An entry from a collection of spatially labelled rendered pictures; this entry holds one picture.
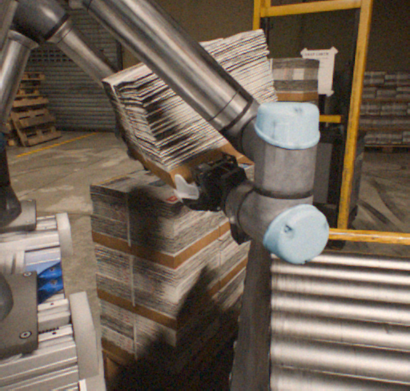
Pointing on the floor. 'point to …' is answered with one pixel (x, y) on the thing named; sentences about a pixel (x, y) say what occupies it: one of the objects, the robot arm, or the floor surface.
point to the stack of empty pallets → (22, 100)
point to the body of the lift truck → (324, 193)
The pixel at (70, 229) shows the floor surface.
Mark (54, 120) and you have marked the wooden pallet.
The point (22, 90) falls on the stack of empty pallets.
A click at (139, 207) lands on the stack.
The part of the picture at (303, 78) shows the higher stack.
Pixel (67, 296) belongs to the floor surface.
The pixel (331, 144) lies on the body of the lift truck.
